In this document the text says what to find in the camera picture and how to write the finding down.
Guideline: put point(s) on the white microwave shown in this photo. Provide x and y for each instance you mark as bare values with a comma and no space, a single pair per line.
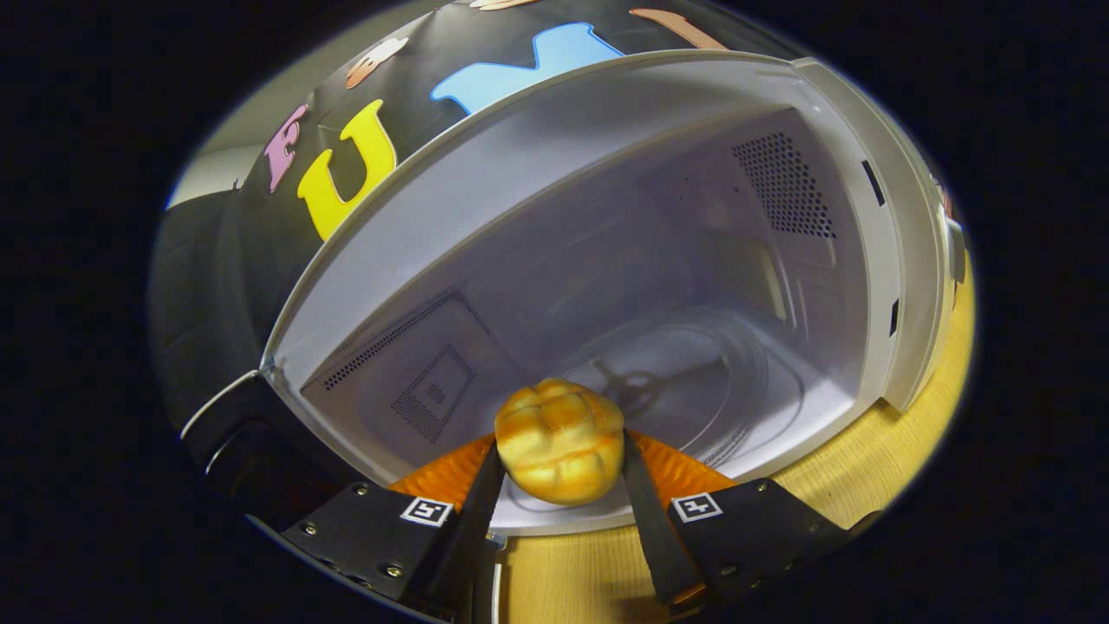
606,217

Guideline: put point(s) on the yellow bread bun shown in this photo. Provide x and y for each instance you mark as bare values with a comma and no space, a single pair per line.
559,442

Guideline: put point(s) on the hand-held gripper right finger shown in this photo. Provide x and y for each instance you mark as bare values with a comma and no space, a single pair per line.
654,529

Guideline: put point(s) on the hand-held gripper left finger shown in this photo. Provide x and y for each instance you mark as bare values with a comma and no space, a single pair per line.
472,529

